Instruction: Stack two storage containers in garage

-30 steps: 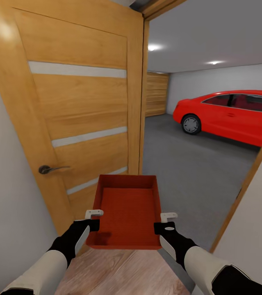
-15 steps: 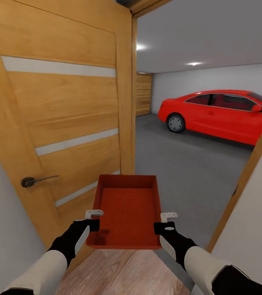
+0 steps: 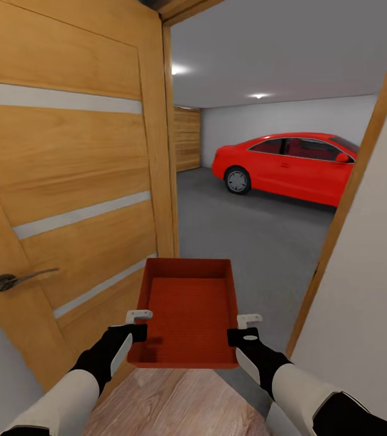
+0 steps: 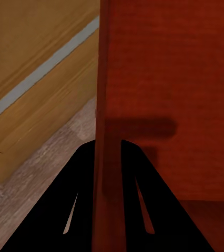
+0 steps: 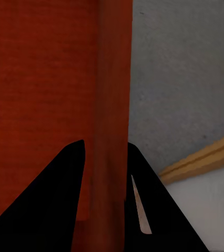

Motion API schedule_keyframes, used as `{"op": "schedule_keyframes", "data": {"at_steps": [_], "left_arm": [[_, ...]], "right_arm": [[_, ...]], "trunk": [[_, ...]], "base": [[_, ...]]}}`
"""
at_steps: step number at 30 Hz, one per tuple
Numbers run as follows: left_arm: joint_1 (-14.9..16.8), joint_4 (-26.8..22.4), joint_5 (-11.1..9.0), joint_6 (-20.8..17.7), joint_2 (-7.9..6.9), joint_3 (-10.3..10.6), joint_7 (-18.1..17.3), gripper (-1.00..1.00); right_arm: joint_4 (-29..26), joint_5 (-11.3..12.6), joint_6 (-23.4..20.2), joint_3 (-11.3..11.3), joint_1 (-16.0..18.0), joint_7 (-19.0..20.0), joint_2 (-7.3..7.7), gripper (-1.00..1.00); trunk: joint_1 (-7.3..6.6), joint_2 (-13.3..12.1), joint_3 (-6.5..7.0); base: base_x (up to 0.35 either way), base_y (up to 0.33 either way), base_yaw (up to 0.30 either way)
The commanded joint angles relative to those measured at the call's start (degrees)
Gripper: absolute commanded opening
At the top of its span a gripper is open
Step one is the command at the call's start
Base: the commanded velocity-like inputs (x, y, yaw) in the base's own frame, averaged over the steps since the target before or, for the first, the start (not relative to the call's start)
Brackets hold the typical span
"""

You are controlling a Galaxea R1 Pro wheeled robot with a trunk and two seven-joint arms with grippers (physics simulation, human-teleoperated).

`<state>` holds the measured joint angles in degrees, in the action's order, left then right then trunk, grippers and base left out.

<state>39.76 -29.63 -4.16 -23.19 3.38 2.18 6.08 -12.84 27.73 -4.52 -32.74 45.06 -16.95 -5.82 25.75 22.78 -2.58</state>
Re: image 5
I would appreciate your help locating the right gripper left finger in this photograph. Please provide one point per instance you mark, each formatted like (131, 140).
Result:
(42, 218)

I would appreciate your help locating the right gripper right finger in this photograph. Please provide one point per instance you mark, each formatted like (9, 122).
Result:
(171, 231)

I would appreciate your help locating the door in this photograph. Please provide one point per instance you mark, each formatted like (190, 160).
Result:
(205, 160)

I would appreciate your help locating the storage box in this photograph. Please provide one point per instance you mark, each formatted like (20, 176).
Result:
(65, 77)

